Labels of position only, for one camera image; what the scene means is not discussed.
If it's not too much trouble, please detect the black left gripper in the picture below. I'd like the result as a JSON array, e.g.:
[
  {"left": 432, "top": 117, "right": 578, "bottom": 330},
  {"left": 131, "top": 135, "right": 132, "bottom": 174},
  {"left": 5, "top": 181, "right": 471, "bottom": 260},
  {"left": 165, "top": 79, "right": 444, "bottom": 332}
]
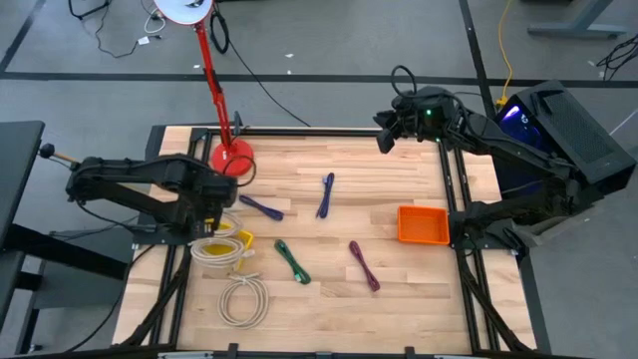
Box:
[{"left": 188, "top": 173, "right": 239, "bottom": 240}]

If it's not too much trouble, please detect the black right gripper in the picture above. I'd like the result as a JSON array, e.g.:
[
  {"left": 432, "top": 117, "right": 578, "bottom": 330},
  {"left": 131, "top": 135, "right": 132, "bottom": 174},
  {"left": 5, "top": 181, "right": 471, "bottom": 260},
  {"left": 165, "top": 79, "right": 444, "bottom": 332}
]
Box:
[{"left": 372, "top": 87, "right": 458, "bottom": 146}]

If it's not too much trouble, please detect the beige cable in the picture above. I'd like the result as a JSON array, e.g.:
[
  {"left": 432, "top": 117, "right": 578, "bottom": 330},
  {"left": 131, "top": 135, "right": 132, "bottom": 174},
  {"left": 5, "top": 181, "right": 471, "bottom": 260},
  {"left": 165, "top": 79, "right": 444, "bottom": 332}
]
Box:
[
  {"left": 216, "top": 272, "right": 271, "bottom": 331},
  {"left": 188, "top": 235, "right": 256, "bottom": 271},
  {"left": 214, "top": 211, "right": 245, "bottom": 239}
]

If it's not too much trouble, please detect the blue braided USB cable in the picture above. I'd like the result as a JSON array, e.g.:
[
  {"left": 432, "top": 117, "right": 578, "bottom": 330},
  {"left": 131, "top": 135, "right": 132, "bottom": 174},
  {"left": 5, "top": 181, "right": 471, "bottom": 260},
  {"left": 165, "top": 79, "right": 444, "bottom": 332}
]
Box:
[
  {"left": 315, "top": 172, "right": 336, "bottom": 220},
  {"left": 237, "top": 193, "right": 285, "bottom": 222}
]

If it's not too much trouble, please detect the green braided USB cable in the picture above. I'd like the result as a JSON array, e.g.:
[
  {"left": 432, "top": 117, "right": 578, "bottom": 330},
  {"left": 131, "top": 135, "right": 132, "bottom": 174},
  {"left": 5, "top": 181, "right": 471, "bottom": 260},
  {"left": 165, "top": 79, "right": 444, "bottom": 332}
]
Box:
[{"left": 273, "top": 238, "right": 313, "bottom": 286}]

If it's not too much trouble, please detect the maroon braided USB cable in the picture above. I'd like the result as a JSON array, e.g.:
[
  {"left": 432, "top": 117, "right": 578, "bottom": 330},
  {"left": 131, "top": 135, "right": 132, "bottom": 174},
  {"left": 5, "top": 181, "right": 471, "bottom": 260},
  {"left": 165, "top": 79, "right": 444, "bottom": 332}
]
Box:
[{"left": 348, "top": 239, "right": 382, "bottom": 293}]

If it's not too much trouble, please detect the red desk lamp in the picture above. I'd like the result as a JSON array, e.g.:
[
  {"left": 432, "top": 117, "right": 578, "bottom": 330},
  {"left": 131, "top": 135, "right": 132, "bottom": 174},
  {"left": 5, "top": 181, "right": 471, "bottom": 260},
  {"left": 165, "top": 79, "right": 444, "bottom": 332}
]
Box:
[{"left": 153, "top": 0, "right": 255, "bottom": 179}]

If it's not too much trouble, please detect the yellow plastic basket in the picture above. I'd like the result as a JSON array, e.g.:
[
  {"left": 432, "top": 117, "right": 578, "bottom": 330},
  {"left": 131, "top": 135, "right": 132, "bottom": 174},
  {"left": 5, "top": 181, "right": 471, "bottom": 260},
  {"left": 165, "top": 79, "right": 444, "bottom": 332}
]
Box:
[{"left": 203, "top": 218, "right": 255, "bottom": 273}]

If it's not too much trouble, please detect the orange plastic basket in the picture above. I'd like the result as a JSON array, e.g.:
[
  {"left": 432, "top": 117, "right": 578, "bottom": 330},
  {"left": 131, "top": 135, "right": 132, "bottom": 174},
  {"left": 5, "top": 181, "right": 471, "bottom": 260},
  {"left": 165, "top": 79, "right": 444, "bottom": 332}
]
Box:
[{"left": 397, "top": 205, "right": 452, "bottom": 246}]

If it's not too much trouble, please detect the black knob wooden stick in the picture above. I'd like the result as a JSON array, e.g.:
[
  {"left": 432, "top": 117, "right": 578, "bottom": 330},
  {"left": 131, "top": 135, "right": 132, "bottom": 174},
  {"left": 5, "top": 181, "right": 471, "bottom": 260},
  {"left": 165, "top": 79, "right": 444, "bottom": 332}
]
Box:
[{"left": 38, "top": 143, "right": 81, "bottom": 166}]

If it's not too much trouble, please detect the black computer tower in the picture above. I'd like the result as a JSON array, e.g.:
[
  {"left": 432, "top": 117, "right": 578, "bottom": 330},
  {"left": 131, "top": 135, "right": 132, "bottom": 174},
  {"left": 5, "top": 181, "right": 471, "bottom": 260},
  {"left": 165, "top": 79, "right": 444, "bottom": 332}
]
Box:
[{"left": 495, "top": 79, "right": 638, "bottom": 196}]

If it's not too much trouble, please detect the black side desk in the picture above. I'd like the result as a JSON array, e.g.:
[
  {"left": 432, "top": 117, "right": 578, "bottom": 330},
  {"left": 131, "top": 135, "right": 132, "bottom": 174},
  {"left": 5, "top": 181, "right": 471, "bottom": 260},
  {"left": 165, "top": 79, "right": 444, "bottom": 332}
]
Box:
[{"left": 0, "top": 120, "right": 129, "bottom": 359}]

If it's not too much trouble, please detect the grey desk leg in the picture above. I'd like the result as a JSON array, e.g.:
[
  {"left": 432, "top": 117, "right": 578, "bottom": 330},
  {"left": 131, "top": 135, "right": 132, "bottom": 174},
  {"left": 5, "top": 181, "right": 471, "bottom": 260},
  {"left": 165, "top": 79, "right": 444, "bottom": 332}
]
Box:
[{"left": 526, "top": 0, "right": 630, "bottom": 40}]

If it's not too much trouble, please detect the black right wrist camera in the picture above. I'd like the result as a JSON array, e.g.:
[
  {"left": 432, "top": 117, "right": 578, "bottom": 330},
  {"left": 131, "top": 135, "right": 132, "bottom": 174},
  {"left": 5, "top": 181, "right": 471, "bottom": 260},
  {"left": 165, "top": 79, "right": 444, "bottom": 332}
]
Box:
[{"left": 376, "top": 128, "right": 399, "bottom": 155}]

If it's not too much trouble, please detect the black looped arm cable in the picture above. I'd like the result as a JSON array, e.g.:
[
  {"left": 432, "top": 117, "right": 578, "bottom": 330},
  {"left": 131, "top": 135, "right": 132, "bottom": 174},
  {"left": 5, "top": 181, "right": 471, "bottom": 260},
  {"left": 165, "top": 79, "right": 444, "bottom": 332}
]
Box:
[
  {"left": 221, "top": 154, "right": 258, "bottom": 188},
  {"left": 390, "top": 64, "right": 418, "bottom": 99}
]

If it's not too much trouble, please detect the black lamp power cord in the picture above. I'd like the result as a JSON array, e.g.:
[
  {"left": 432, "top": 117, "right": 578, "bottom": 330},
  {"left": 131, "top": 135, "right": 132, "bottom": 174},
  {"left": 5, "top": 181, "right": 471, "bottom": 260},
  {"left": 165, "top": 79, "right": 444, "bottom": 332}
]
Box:
[{"left": 208, "top": 8, "right": 313, "bottom": 129}]

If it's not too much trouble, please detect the yellow extension cord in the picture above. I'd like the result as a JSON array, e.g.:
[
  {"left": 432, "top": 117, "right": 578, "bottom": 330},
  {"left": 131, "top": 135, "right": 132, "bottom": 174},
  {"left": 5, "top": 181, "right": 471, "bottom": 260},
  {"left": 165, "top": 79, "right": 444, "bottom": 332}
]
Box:
[{"left": 495, "top": 0, "right": 515, "bottom": 110}]

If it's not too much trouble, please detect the white adapter cable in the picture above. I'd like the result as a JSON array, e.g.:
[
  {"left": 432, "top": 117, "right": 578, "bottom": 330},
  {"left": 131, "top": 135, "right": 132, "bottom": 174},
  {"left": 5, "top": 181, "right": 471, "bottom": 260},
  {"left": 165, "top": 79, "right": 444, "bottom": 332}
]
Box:
[{"left": 137, "top": 8, "right": 166, "bottom": 47}]

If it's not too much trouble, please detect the black floor cable bundle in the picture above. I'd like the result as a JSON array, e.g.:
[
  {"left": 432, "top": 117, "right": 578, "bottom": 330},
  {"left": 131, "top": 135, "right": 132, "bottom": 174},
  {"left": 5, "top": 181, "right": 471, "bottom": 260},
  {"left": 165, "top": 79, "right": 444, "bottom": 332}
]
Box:
[{"left": 595, "top": 33, "right": 638, "bottom": 82}]

